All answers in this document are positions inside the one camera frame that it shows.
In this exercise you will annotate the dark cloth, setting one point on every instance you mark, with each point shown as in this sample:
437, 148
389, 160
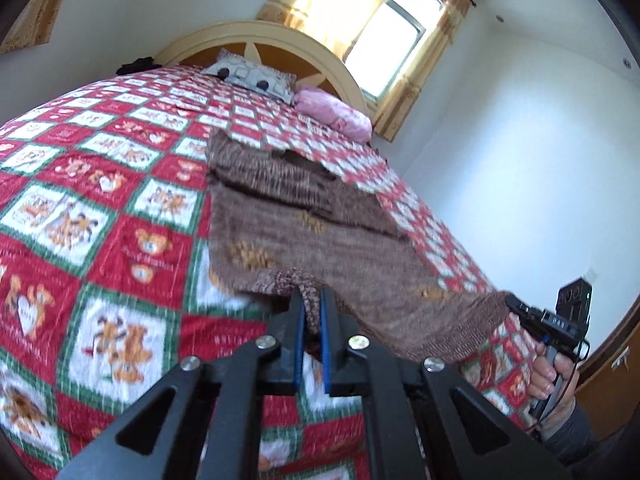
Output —
137, 65

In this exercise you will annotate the red checkered printed bedspread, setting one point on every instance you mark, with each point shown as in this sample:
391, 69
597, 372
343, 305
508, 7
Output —
125, 160

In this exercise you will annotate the person's right forearm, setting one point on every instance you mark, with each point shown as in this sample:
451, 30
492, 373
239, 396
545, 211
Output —
575, 435

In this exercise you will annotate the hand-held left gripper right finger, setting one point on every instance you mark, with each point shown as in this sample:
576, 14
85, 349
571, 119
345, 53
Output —
327, 350

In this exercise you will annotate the brown knit sweater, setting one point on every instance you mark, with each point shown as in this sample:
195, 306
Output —
350, 260

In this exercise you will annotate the pink pillow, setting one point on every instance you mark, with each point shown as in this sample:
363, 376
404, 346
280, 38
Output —
335, 112

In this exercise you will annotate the person's right hand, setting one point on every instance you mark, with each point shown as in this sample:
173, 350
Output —
542, 375

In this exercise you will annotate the wooden door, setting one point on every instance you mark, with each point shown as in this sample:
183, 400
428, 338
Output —
617, 360

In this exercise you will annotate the cream arched headboard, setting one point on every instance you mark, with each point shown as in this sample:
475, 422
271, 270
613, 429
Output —
300, 45

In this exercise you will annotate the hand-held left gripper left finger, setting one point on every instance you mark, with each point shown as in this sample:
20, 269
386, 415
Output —
298, 350

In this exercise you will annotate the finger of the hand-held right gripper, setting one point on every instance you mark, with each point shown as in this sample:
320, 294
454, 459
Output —
535, 329
525, 309

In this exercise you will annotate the window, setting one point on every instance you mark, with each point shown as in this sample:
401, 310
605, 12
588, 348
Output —
385, 35

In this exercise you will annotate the yellow curtain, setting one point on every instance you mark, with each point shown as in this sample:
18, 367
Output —
35, 15
320, 0
430, 60

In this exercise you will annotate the white wall switch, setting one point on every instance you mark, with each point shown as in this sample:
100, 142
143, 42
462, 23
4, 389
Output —
590, 274

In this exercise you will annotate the grey patterned pillow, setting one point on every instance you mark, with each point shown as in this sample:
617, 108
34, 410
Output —
250, 77

